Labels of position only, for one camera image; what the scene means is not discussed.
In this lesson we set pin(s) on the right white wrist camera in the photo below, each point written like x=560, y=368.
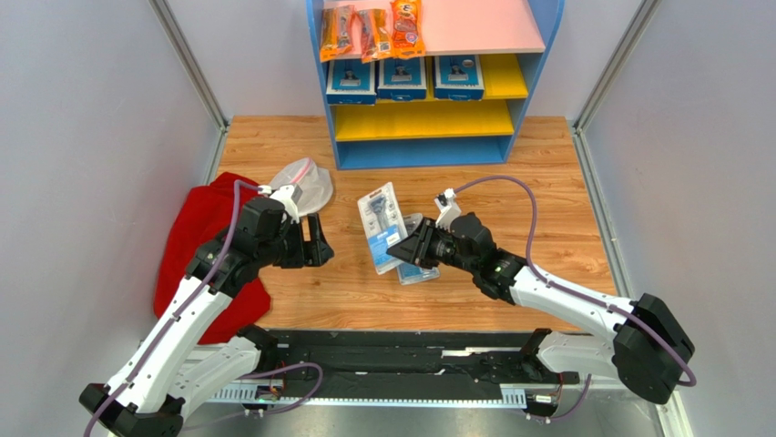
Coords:
x=449, y=210

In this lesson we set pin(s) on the blue shelf unit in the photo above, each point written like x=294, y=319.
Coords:
x=513, y=40

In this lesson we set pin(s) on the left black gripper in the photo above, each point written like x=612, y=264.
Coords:
x=315, y=252

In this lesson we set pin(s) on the orange razor pack on shelf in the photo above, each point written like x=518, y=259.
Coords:
x=336, y=35

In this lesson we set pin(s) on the orange BIC razor bag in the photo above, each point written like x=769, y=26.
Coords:
x=407, y=40

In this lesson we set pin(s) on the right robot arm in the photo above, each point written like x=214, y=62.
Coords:
x=640, y=342

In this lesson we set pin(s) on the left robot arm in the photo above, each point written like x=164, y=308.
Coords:
x=153, y=395

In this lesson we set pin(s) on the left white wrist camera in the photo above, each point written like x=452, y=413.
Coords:
x=289, y=195

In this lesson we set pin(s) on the narrow orange razor pack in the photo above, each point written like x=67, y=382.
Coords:
x=376, y=41

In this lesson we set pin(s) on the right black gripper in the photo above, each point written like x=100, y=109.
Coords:
x=430, y=243

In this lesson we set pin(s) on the blue razor box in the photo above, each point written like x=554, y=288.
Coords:
x=458, y=78

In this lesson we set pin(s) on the clear blister razor pack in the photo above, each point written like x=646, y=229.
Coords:
x=409, y=274
x=383, y=226

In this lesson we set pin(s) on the white blue Harry's box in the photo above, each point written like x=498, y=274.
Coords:
x=351, y=82
x=402, y=79

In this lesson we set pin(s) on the white mesh zip bag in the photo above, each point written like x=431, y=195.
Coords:
x=314, y=182

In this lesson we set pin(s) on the red cloth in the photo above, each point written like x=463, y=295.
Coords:
x=205, y=212

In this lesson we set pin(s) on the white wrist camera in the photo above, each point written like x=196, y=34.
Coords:
x=449, y=210
x=289, y=195

